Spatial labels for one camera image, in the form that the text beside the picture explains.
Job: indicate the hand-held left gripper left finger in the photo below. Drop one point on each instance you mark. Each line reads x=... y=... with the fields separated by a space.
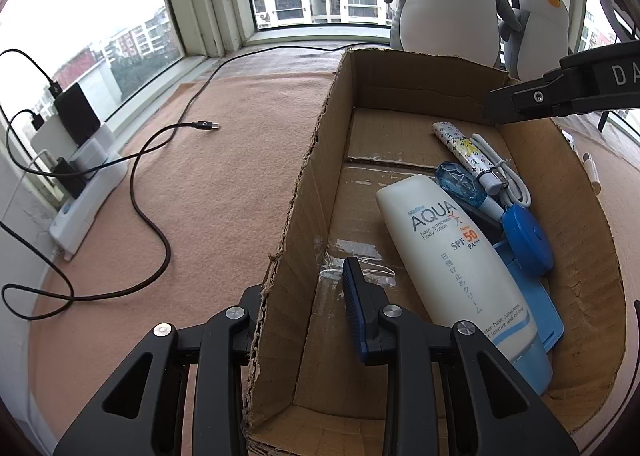
x=232 y=336

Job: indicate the small grey penguin plush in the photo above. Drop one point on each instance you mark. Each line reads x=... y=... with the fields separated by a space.
x=537 y=36

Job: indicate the white power strip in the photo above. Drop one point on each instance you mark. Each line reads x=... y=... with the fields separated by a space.
x=87 y=206

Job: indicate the black charger plug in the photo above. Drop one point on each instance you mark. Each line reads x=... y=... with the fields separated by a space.
x=70 y=179

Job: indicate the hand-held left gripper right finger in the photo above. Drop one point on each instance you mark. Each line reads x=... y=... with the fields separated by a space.
x=352 y=306

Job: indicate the blue folding phone stand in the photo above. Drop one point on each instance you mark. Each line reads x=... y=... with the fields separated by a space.
x=542 y=306

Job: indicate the cardboard box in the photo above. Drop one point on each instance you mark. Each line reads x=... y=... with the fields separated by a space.
x=340 y=216

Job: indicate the round blue tape measure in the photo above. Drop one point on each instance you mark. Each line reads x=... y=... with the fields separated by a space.
x=527 y=241

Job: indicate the blue crystal-cap bottle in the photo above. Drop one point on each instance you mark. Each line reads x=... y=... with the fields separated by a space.
x=467 y=188

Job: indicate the patterned white tube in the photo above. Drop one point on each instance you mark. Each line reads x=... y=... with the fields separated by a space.
x=465 y=149

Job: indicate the white pen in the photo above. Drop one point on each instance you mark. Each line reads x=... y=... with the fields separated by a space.
x=592 y=174

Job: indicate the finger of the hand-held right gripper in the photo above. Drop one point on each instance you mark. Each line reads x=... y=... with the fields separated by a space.
x=525 y=104

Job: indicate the white sunscreen bottle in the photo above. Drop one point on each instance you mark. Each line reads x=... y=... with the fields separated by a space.
x=440 y=246

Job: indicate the white adapter plug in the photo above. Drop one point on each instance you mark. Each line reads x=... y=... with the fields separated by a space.
x=92 y=151

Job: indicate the large grey penguin plush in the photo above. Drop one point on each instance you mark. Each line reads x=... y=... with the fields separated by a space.
x=450 y=1

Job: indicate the white power bank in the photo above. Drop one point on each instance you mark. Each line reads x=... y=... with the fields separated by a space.
x=50 y=141

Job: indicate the pink felt mat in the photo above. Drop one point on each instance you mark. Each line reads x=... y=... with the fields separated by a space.
x=225 y=211

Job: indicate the black power adapter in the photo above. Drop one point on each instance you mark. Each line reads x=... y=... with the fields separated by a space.
x=77 y=114

